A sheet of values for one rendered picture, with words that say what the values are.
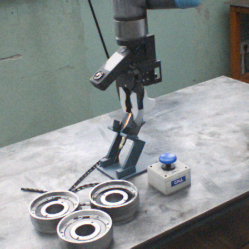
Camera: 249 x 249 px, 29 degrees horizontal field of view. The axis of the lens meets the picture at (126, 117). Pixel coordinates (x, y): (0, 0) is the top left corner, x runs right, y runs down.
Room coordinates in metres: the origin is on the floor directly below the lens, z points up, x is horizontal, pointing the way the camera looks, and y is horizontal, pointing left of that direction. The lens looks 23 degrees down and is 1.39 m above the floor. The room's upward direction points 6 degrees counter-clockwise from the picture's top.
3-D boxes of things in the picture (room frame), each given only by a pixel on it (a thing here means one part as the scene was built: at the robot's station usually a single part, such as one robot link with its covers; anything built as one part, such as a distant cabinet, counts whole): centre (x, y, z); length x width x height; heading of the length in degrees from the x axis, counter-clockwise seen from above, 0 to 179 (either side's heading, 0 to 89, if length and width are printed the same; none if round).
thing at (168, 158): (0.95, -0.08, 0.85); 0.04 x 0.04 x 0.05
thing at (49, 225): (0.86, 0.17, 0.82); 0.10 x 0.10 x 0.04
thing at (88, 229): (0.77, 0.10, 0.82); 0.10 x 0.10 x 0.04
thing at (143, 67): (1.08, -0.04, 1.06); 0.09 x 0.08 x 0.12; 123
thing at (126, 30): (1.08, -0.03, 1.14); 0.08 x 0.08 x 0.05
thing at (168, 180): (0.95, -0.09, 0.82); 0.08 x 0.07 x 0.05; 120
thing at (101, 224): (0.77, 0.10, 0.82); 0.08 x 0.08 x 0.02
